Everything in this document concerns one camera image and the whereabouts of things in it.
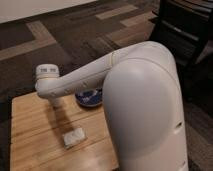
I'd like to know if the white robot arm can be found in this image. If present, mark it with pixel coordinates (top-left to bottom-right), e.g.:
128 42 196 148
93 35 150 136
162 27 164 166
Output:
35 41 189 171

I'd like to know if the dark blue bowl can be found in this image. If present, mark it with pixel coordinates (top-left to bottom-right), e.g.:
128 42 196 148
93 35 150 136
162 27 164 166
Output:
75 89 102 107

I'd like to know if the white sponge block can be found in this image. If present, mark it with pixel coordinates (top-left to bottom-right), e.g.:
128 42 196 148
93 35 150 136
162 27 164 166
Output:
62 127 86 148

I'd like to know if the black office chair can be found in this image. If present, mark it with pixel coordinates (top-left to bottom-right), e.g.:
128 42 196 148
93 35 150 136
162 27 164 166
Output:
150 0 213 66

